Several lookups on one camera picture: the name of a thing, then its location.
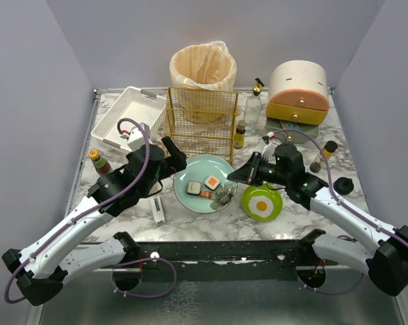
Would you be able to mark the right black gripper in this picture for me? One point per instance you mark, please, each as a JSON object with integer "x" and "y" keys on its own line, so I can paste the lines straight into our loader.
{"x": 255, "y": 170}

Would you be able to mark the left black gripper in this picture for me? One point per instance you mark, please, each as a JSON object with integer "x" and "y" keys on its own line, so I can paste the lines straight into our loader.
{"x": 174, "y": 162}

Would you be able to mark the light blue flower plate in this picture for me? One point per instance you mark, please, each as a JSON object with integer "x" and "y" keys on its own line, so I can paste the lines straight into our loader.
{"x": 204, "y": 187}

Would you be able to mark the green fried egg plate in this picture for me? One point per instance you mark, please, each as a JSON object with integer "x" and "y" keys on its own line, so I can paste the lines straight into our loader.
{"x": 263, "y": 203}

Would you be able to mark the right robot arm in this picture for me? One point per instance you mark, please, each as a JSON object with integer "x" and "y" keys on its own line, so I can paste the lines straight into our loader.
{"x": 379, "y": 251}

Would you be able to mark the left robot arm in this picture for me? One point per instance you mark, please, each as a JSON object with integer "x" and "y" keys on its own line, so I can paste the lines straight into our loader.
{"x": 40, "y": 271}

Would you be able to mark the small yellow label bottle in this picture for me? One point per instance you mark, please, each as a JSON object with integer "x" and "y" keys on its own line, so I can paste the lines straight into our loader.
{"x": 239, "y": 136}

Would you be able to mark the orange salmon sushi piece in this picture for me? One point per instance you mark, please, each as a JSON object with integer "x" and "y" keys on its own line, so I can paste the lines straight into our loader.
{"x": 212, "y": 182}

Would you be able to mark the white rice sushi piece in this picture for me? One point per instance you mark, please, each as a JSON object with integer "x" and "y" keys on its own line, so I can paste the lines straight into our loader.
{"x": 193, "y": 188}

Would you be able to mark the small salmon sushi piece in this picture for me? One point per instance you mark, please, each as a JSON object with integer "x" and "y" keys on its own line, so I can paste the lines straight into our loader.
{"x": 206, "y": 194}

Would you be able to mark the white rectangular case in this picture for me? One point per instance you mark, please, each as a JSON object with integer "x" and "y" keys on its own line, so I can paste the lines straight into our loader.
{"x": 157, "y": 209}

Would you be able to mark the white plastic basket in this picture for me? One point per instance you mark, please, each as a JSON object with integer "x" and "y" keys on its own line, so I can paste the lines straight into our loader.
{"x": 140, "y": 105}

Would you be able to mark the clear glass oil bottle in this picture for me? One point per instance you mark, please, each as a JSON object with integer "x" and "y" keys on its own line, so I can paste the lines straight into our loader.
{"x": 253, "y": 108}

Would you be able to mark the red sauce bottle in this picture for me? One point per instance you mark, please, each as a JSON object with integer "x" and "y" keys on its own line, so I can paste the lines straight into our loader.
{"x": 101, "y": 165}

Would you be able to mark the bin with plastic bag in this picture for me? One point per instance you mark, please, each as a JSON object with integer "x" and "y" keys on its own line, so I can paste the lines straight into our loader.
{"x": 208, "y": 66}

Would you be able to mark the gold spice jar black cap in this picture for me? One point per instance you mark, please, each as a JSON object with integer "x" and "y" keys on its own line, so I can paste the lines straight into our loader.
{"x": 319, "y": 162}

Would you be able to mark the white bottle black lid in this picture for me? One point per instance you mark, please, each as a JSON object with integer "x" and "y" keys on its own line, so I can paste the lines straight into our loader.
{"x": 343, "y": 186}

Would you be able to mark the round drawer organizer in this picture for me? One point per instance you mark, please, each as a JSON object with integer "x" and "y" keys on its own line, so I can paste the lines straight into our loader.
{"x": 298, "y": 100}

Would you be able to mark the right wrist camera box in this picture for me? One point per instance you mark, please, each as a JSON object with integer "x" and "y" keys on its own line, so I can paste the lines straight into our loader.
{"x": 268, "y": 145}

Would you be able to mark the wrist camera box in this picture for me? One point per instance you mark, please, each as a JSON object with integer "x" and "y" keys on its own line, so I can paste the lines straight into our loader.
{"x": 268, "y": 145}
{"x": 137, "y": 138}

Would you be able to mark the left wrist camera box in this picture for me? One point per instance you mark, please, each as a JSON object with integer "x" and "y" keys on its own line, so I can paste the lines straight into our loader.
{"x": 137, "y": 138}

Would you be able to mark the gold wire rack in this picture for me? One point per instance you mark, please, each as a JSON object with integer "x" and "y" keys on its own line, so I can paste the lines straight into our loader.
{"x": 202, "y": 121}

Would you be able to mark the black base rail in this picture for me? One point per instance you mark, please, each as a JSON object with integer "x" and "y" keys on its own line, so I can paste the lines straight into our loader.
{"x": 208, "y": 261}

